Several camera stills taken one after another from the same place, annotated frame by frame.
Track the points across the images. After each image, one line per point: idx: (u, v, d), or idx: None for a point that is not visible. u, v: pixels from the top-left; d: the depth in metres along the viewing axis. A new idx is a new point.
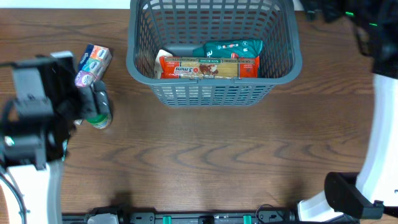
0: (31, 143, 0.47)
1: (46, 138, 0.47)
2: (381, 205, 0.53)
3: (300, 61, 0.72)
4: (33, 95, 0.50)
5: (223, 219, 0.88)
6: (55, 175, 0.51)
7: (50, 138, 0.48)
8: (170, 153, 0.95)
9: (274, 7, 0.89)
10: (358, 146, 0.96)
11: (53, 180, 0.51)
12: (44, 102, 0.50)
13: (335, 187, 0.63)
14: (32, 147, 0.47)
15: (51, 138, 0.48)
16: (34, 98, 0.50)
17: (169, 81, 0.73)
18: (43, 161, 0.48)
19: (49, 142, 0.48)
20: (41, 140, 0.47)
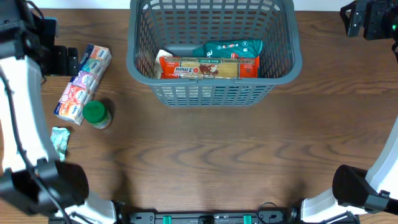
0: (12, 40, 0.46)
1: (25, 43, 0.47)
2: (387, 196, 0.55)
3: (300, 61, 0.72)
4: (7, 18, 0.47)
5: (224, 219, 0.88)
6: (34, 71, 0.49)
7: (27, 42, 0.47)
8: (170, 153, 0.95)
9: (274, 7, 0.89)
10: (358, 147, 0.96)
11: (33, 69, 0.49)
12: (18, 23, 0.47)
13: (342, 177, 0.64)
14: (13, 45, 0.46)
15: (28, 42, 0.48)
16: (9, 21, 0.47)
17: (169, 82, 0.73)
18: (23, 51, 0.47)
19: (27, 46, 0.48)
20: (20, 43, 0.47)
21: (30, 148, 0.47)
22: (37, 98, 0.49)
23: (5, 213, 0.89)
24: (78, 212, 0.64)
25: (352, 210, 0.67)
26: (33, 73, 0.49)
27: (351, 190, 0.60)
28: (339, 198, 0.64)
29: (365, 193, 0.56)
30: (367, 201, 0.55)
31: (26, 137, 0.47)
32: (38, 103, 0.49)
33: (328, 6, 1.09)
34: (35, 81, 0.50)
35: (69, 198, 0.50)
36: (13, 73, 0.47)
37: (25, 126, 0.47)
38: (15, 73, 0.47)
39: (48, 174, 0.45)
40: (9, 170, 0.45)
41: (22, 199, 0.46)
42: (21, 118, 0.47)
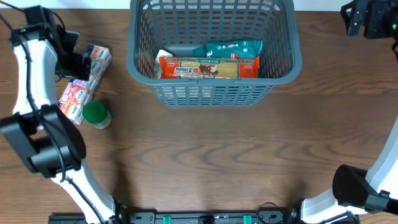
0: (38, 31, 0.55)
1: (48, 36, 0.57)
2: (387, 196, 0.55)
3: (300, 61, 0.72)
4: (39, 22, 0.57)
5: (224, 219, 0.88)
6: (51, 53, 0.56)
7: (50, 37, 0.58)
8: (170, 153, 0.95)
9: (274, 7, 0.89)
10: (358, 146, 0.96)
11: (51, 46, 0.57)
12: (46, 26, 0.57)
13: (342, 177, 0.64)
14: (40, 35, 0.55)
15: (51, 37, 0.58)
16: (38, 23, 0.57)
17: (169, 82, 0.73)
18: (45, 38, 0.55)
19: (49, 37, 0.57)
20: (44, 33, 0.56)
21: (38, 97, 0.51)
22: (50, 70, 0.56)
23: (4, 213, 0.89)
24: (75, 182, 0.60)
25: (352, 210, 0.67)
26: (50, 49, 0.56)
27: (351, 190, 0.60)
28: (339, 199, 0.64)
29: (365, 193, 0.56)
30: (367, 200, 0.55)
31: (37, 89, 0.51)
32: (51, 76, 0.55)
33: (328, 7, 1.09)
34: (51, 57, 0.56)
35: (69, 155, 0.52)
36: (35, 46, 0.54)
37: (37, 82, 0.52)
38: (35, 46, 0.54)
39: (52, 120, 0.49)
40: (18, 113, 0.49)
41: (27, 145, 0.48)
42: (34, 75, 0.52)
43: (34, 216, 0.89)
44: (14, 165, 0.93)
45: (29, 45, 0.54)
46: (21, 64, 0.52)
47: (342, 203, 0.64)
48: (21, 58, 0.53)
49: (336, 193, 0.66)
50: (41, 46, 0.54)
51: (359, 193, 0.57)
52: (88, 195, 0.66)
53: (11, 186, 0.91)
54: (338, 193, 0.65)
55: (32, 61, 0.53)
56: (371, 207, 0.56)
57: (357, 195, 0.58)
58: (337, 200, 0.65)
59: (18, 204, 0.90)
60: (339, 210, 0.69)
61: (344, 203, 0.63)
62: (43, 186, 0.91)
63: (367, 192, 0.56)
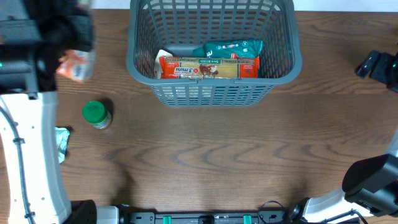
0: (29, 46, 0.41)
1: (37, 65, 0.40)
2: None
3: (300, 62, 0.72)
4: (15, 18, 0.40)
5: (224, 219, 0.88)
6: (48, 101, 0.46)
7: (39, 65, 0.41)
8: (170, 153, 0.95)
9: (274, 7, 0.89)
10: (358, 146, 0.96)
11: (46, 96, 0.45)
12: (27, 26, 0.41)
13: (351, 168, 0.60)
14: (20, 24, 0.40)
15: (41, 66, 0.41)
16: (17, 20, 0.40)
17: (169, 82, 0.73)
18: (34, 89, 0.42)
19: (40, 70, 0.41)
20: (32, 61, 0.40)
21: (37, 203, 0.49)
22: (44, 176, 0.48)
23: (4, 213, 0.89)
24: None
25: (358, 208, 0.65)
26: (46, 106, 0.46)
27: (365, 167, 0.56)
28: (353, 190, 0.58)
29: (382, 159, 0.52)
30: (387, 157, 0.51)
31: (37, 194, 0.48)
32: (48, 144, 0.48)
33: (328, 6, 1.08)
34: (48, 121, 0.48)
35: None
36: (23, 110, 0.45)
37: (35, 187, 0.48)
38: (12, 104, 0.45)
39: None
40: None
41: None
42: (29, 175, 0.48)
43: None
44: None
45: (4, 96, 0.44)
46: (8, 145, 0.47)
47: (353, 198, 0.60)
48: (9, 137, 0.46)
49: (345, 190, 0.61)
50: (24, 95, 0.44)
51: (375, 162, 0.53)
52: None
53: None
54: (346, 188, 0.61)
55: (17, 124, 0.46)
56: (392, 174, 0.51)
57: (373, 165, 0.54)
58: (348, 196, 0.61)
59: None
60: (341, 210, 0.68)
61: (355, 198, 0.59)
62: None
63: (383, 156, 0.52)
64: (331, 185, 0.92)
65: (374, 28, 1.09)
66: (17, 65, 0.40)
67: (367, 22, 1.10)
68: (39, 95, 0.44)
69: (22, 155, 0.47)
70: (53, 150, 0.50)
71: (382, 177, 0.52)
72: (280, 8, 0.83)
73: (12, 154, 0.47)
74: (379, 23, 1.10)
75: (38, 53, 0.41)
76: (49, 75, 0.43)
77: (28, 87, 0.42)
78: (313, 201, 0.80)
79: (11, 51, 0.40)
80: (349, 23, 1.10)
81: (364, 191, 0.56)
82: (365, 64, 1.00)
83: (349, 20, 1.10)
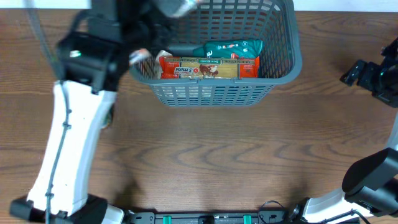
0: (107, 46, 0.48)
1: (109, 66, 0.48)
2: None
3: (300, 63, 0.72)
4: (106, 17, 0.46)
5: (224, 219, 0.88)
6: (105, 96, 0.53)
7: (111, 66, 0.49)
8: (170, 153, 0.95)
9: (274, 7, 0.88)
10: (358, 146, 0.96)
11: (104, 99, 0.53)
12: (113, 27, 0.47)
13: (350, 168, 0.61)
14: (107, 23, 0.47)
15: (112, 67, 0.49)
16: (105, 20, 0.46)
17: (169, 82, 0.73)
18: (98, 86, 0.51)
19: (110, 71, 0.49)
20: (106, 62, 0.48)
21: (61, 186, 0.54)
22: (77, 165, 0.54)
23: (4, 213, 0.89)
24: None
25: (358, 208, 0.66)
26: (99, 107, 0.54)
27: (365, 164, 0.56)
28: (353, 190, 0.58)
29: (382, 155, 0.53)
30: (388, 151, 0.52)
31: (63, 180, 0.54)
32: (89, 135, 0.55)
33: (328, 6, 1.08)
34: (96, 121, 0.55)
35: None
36: (80, 102, 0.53)
37: (65, 172, 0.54)
38: (74, 94, 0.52)
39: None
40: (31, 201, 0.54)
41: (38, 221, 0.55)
42: (63, 159, 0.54)
43: None
44: (14, 165, 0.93)
45: (70, 83, 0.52)
46: (58, 126, 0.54)
47: (353, 199, 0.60)
48: (60, 119, 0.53)
49: (344, 191, 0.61)
50: (87, 88, 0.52)
51: (375, 158, 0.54)
52: None
53: (10, 186, 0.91)
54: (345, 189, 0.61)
55: (71, 111, 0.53)
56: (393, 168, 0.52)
57: (374, 161, 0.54)
58: (347, 198, 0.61)
59: None
60: (341, 210, 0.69)
61: (355, 198, 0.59)
62: None
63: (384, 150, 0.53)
64: (331, 185, 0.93)
65: (374, 28, 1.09)
66: (94, 62, 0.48)
67: (367, 21, 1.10)
68: (99, 92, 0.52)
69: (65, 139, 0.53)
70: (91, 147, 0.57)
71: (384, 172, 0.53)
72: (280, 8, 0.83)
73: (57, 137, 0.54)
74: (379, 23, 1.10)
75: (112, 57, 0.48)
76: (112, 78, 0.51)
77: (95, 83, 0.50)
78: (312, 201, 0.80)
79: (89, 46, 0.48)
80: (349, 22, 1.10)
81: (364, 189, 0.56)
82: (351, 73, 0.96)
83: (349, 20, 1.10)
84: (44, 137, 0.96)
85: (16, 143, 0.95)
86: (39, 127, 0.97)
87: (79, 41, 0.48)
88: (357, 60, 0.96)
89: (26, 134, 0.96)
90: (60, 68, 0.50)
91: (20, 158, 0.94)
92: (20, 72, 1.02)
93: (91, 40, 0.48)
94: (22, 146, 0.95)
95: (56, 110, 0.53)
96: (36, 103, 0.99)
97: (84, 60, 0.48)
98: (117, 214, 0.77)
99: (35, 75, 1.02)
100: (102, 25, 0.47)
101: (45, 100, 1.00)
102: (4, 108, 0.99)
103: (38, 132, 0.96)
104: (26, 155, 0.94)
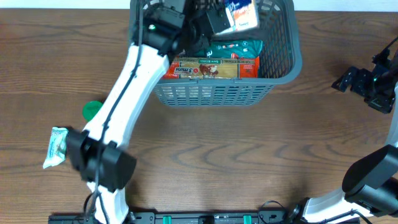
0: (174, 28, 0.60)
1: (173, 43, 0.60)
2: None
3: (300, 63, 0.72)
4: (175, 9, 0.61)
5: (223, 219, 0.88)
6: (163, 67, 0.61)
7: (173, 44, 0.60)
8: (171, 153, 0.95)
9: (274, 7, 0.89)
10: (359, 146, 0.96)
11: (165, 65, 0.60)
12: (180, 17, 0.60)
13: (349, 168, 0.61)
14: (175, 14, 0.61)
15: (175, 45, 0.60)
16: (175, 10, 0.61)
17: (169, 82, 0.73)
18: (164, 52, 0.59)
19: (172, 47, 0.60)
20: (172, 39, 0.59)
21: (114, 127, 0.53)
22: (135, 108, 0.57)
23: (4, 213, 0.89)
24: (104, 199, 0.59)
25: (358, 208, 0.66)
26: (160, 69, 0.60)
27: (365, 163, 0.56)
28: (353, 190, 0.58)
29: (382, 153, 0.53)
30: (387, 149, 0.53)
31: (120, 114, 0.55)
32: (144, 94, 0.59)
33: (328, 5, 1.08)
34: (153, 81, 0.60)
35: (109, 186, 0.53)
36: (150, 60, 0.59)
37: (124, 110, 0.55)
38: (147, 53, 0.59)
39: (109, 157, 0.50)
40: (87, 130, 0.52)
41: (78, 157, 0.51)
42: (125, 99, 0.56)
43: (33, 216, 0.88)
44: (14, 165, 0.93)
45: (145, 46, 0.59)
46: (125, 74, 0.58)
47: (352, 200, 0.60)
48: (128, 70, 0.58)
49: (344, 190, 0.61)
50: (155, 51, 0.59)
51: (374, 157, 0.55)
52: (111, 215, 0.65)
53: (10, 186, 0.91)
54: (344, 190, 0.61)
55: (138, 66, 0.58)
56: (393, 167, 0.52)
57: (373, 159, 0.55)
58: (347, 198, 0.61)
59: (19, 203, 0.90)
60: (341, 210, 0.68)
61: (355, 199, 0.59)
62: (43, 185, 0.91)
63: (383, 149, 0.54)
64: (331, 185, 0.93)
65: (374, 28, 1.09)
66: (161, 38, 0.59)
67: (367, 21, 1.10)
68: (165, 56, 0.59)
69: (130, 83, 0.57)
70: (144, 102, 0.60)
71: (384, 172, 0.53)
72: (280, 7, 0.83)
73: (124, 81, 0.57)
74: (379, 23, 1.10)
75: (176, 35, 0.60)
76: (173, 53, 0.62)
77: (160, 49, 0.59)
78: (311, 202, 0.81)
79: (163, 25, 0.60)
80: (349, 22, 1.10)
81: (365, 189, 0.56)
82: (345, 79, 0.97)
83: (349, 20, 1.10)
84: (44, 137, 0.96)
85: (16, 143, 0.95)
86: (39, 127, 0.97)
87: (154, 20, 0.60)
88: (350, 67, 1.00)
89: (26, 134, 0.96)
90: (137, 37, 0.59)
91: (20, 158, 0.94)
92: (20, 72, 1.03)
93: (161, 23, 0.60)
94: (22, 146, 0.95)
95: (128, 64, 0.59)
96: (36, 103, 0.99)
97: (155, 34, 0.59)
98: (124, 207, 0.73)
99: (35, 75, 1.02)
100: (171, 13, 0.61)
101: (45, 100, 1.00)
102: (4, 108, 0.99)
103: (38, 132, 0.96)
104: (27, 155, 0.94)
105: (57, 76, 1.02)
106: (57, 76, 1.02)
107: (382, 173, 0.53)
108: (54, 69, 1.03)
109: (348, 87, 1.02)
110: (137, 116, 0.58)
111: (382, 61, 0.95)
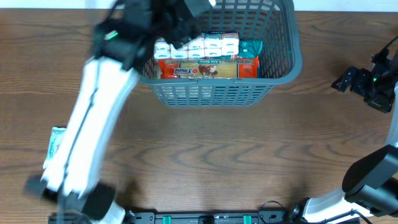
0: (140, 30, 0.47)
1: (142, 50, 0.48)
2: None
3: (300, 63, 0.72)
4: (142, 4, 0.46)
5: (224, 219, 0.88)
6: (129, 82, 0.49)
7: (140, 51, 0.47)
8: (170, 153, 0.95)
9: (274, 7, 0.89)
10: (359, 146, 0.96)
11: (131, 79, 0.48)
12: (145, 15, 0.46)
13: (349, 168, 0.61)
14: (140, 12, 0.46)
15: (142, 51, 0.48)
16: (140, 7, 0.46)
17: (169, 82, 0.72)
18: (128, 66, 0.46)
19: (138, 55, 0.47)
20: (137, 45, 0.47)
21: (75, 176, 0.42)
22: (99, 142, 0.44)
23: (4, 213, 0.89)
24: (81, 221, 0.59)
25: (358, 208, 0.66)
26: (127, 85, 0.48)
27: (365, 164, 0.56)
28: (353, 190, 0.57)
29: (382, 154, 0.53)
30: (388, 149, 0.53)
31: (79, 156, 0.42)
32: (112, 119, 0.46)
33: (328, 5, 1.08)
34: (122, 98, 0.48)
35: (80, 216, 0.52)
36: (113, 80, 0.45)
37: (84, 150, 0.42)
38: (109, 73, 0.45)
39: (76, 202, 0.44)
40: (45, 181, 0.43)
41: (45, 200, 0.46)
42: (85, 133, 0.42)
43: (34, 216, 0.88)
44: (14, 165, 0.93)
45: (105, 62, 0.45)
46: (82, 101, 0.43)
47: (352, 200, 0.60)
48: (84, 93, 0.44)
49: (344, 190, 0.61)
50: (117, 66, 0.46)
51: (375, 157, 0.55)
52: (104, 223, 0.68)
53: (10, 186, 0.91)
54: (344, 189, 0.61)
55: (98, 89, 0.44)
56: (394, 168, 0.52)
57: (373, 160, 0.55)
58: (347, 198, 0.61)
59: (19, 203, 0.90)
60: (342, 209, 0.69)
61: (354, 199, 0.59)
62: None
63: (383, 149, 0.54)
64: (331, 185, 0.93)
65: (374, 28, 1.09)
66: (124, 46, 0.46)
67: (367, 21, 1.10)
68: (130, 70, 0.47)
69: (89, 113, 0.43)
70: (111, 127, 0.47)
71: (384, 172, 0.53)
72: (280, 7, 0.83)
73: (80, 110, 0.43)
74: (379, 23, 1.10)
75: (143, 40, 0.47)
76: (141, 61, 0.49)
77: (124, 61, 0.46)
78: (311, 201, 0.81)
79: (123, 30, 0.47)
80: (349, 22, 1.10)
81: (365, 189, 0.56)
82: (345, 78, 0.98)
83: (349, 20, 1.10)
84: (44, 137, 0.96)
85: (17, 143, 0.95)
86: (39, 127, 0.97)
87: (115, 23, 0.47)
88: (351, 66, 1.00)
89: (26, 134, 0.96)
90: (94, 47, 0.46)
91: (20, 157, 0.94)
92: (20, 71, 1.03)
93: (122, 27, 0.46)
94: (22, 146, 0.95)
95: (84, 89, 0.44)
96: (36, 102, 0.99)
97: (114, 42, 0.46)
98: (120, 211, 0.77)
99: (35, 75, 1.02)
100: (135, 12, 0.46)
101: (45, 100, 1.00)
102: (4, 108, 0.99)
103: (38, 132, 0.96)
104: (27, 155, 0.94)
105: (57, 76, 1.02)
106: (57, 76, 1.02)
107: (382, 174, 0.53)
108: (54, 70, 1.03)
109: (348, 88, 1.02)
110: (104, 149, 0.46)
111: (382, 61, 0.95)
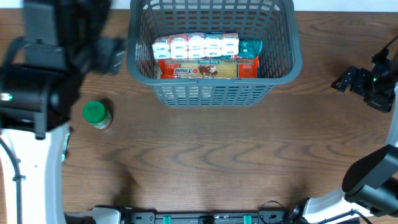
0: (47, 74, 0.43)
1: (50, 99, 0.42)
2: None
3: (300, 63, 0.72)
4: (45, 40, 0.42)
5: (223, 219, 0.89)
6: (55, 135, 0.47)
7: (52, 100, 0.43)
8: (170, 153, 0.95)
9: (273, 7, 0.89)
10: (358, 146, 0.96)
11: (58, 136, 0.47)
12: (55, 51, 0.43)
13: (350, 168, 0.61)
14: (46, 50, 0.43)
15: (54, 99, 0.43)
16: (45, 43, 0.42)
17: (169, 82, 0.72)
18: (43, 127, 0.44)
19: (51, 104, 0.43)
20: (45, 92, 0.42)
21: None
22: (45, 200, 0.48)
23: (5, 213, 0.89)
24: None
25: (358, 208, 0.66)
26: (55, 143, 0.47)
27: (365, 163, 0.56)
28: (353, 190, 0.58)
29: (382, 153, 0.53)
30: (388, 149, 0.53)
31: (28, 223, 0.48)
32: (47, 177, 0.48)
33: (328, 6, 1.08)
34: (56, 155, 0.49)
35: None
36: (28, 147, 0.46)
37: (30, 218, 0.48)
38: (20, 144, 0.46)
39: None
40: None
41: None
42: (25, 203, 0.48)
43: None
44: None
45: (12, 132, 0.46)
46: (9, 180, 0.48)
47: (353, 199, 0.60)
48: (10, 174, 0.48)
49: (344, 190, 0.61)
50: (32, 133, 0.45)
51: (375, 156, 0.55)
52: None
53: None
54: (344, 188, 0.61)
55: (21, 161, 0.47)
56: (393, 167, 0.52)
57: (373, 159, 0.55)
58: (348, 198, 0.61)
59: None
60: (342, 209, 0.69)
61: (355, 199, 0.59)
62: None
63: (383, 149, 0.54)
64: (331, 185, 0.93)
65: (374, 28, 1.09)
66: (32, 97, 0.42)
67: (367, 21, 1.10)
68: (45, 132, 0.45)
69: (20, 188, 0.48)
70: (56, 178, 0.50)
71: (383, 172, 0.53)
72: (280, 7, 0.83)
73: (12, 188, 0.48)
74: (379, 23, 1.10)
75: (52, 86, 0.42)
76: (60, 114, 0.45)
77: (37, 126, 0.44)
78: (311, 202, 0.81)
79: (26, 78, 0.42)
80: (349, 23, 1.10)
81: (365, 189, 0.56)
82: (345, 79, 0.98)
83: (349, 20, 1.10)
84: None
85: None
86: None
87: (13, 76, 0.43)
88: (350, 66, 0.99)
89: None
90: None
91: None
92: None
93: (22, 82, 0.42)
94: None
95: (5, 166, 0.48)
96: None
97: (19, 99, 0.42)
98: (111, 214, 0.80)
99: None
100: (41, 51, 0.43)
101: None
102: None
103: None
104: None
105: None
106: None
107: (382, 173, 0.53)
108: None
109: (348, 88, 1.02)
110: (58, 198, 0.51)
111: (382, 61, 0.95)
